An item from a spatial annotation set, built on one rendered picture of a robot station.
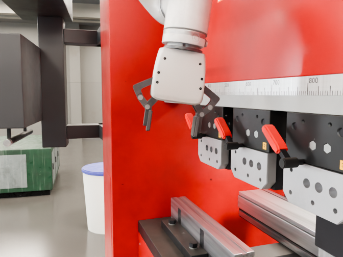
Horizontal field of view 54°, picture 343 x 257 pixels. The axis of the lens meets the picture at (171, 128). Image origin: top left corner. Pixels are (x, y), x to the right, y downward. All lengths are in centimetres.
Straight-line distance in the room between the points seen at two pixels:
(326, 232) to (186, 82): 36
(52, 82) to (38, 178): 320
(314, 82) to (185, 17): 25
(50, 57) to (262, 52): 128
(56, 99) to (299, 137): 138
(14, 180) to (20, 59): 363
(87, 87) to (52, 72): 910
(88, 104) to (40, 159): 623
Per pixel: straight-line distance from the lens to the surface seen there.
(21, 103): 142
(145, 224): 135
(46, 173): 488
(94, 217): 352
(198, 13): 64
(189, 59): 64
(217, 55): 91
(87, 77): 1091
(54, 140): 182
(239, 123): 80
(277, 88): 68
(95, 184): 338
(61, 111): 181
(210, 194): 147
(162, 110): 133
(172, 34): 63
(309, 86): 61
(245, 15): 80
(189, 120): 98
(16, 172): 492
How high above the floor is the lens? 137
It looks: 6 degrees down
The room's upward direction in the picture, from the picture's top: straight up
